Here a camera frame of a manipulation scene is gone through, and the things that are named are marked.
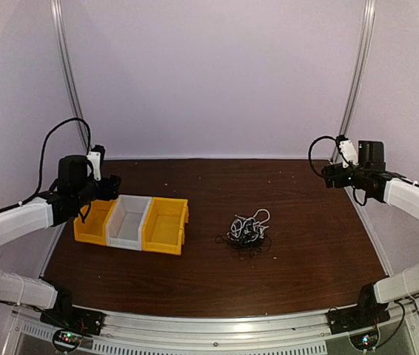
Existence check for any right arm black sleeved cable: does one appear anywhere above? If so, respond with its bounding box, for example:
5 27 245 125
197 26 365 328
307 135 368 206

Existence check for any yellow plastic bin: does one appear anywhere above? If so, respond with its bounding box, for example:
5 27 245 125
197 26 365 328
73 200 116 246
142 197 190 255

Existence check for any right aluminium frame post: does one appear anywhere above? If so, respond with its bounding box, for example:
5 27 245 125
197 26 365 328
330 0 377 160

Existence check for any white plastic bin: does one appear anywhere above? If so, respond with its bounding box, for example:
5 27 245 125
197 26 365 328
106 195 152 251

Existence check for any aluminium frame post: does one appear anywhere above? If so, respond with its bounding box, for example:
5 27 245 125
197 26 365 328
330 0 377 160
50 0 89 152

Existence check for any right round controller board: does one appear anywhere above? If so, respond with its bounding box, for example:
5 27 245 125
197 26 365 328
349 331 380 351

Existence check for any round controller board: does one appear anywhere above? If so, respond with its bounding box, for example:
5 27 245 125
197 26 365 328
349 331 380 351
52 329 84 353

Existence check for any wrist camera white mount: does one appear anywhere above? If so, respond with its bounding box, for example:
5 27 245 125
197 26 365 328
336 135 358 168
86 144 105 181

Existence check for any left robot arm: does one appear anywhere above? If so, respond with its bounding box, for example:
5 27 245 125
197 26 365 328
0 152 121 328

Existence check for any thin white cable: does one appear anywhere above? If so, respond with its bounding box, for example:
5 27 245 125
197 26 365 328
228 217 262 241

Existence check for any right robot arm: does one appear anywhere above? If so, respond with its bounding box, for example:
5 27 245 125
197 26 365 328
320 135 419 327

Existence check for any left round controller board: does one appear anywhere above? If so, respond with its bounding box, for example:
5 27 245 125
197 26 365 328
52 329 84 353

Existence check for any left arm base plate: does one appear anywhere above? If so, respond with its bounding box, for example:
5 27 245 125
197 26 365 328
40 306 105 337

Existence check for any front aluminium rail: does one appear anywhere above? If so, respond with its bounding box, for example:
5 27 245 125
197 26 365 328
0 301 419 354

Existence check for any left aluminium frame post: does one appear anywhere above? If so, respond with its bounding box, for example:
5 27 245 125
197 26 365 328
50 0 89 152

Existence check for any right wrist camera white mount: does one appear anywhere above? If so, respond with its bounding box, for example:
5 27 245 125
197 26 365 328
336 135 358 168

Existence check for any right yellow plastic bin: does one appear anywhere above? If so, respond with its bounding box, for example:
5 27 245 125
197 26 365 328
142 197 190 255

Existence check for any black tangled cable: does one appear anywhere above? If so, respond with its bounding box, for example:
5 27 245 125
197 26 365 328
214 217 272 260

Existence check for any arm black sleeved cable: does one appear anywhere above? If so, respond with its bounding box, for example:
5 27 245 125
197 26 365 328
20 117 93 206
307 135 368 206

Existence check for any left yellow plastic bin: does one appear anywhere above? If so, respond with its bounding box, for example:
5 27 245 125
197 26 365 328
73 200 116 246

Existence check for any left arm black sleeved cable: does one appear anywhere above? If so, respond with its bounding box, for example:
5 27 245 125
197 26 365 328
20 117 93 206

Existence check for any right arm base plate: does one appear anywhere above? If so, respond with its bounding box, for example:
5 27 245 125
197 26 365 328
326 305 390 334

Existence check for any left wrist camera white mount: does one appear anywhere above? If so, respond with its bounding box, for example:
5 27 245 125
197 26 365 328
86 144 105 181

